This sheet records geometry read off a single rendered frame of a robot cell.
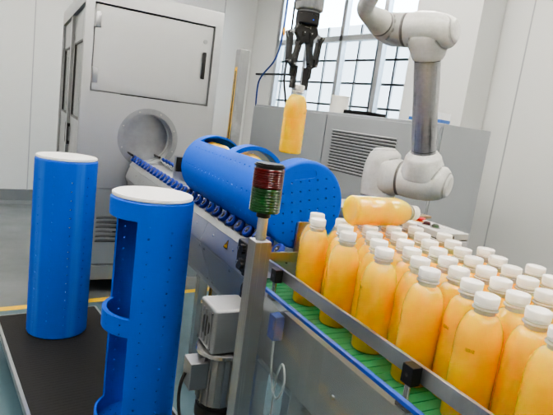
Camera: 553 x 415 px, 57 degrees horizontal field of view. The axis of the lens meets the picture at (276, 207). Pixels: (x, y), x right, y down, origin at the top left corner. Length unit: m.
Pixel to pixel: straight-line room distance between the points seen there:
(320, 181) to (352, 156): 2.16
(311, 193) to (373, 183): 0.71
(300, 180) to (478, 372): 0.88
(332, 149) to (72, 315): 2.21
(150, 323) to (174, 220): 0.36
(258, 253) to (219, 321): 0.32
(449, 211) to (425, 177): 1.34
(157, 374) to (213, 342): 0.61
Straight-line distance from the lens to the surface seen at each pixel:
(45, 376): 2.47
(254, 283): 1.06
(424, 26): 2.05
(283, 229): 1.58
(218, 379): 1.41
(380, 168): 2.26
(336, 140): 3.90
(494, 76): 4.66
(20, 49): 6.45
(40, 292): 2.71
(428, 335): 0.98
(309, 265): 1.26
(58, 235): 2.59
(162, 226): 1.71
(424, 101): 2.12
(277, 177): 1.01
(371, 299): 1.06
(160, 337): 1.86
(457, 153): 3.43
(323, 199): 1.63
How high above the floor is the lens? 1.35
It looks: 10 degrees down
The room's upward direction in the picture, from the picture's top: 8 degrees clockwise
